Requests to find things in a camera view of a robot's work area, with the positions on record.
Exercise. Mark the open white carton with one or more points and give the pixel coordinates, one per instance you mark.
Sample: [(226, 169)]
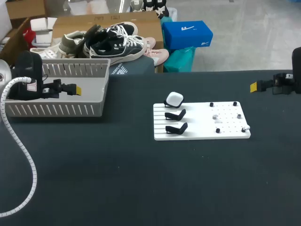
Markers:
[(42, 29)]

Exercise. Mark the white earbud case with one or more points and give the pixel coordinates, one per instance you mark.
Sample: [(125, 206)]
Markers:
[(175, 99)]

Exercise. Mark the blue shoebox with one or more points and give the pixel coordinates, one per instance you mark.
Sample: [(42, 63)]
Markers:
[(185, 34)]

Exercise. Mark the teal bag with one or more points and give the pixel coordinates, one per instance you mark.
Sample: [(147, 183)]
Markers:
[(179, 60)]

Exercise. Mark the dark grey shoebox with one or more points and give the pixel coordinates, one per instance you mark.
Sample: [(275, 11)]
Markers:
[(136, 67)]

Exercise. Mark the grey slotted basket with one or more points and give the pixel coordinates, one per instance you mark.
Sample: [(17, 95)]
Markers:
[(89, 94)]

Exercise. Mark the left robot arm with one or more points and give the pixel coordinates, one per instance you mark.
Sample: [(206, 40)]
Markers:
[(3, 73)]

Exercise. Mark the open brown cardboard box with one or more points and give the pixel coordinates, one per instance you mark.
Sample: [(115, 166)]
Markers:
[(14, 44)]

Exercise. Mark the olive grey sneaker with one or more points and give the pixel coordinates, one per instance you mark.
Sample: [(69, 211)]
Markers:
[(69, 42)]

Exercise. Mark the pink sneaker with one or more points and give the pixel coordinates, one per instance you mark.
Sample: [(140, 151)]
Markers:
[(157, 53)]

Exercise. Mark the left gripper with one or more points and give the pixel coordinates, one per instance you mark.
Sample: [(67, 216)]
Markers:
[(28, 77)]

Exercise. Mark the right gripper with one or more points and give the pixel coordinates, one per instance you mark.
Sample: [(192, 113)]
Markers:
[(296, 70)]

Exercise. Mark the large brown cardboard box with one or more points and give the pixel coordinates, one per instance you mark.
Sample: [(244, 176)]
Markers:
[(82, 23)]

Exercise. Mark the white earbud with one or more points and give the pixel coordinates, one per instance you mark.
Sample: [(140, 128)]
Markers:
[(246, 128)]

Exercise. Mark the white plate with black stands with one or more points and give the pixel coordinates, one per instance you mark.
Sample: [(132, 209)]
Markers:
[(200, 122)]

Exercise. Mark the black and white sneaker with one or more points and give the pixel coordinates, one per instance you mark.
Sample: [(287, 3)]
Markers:
[(117, 50), (122, 29)]

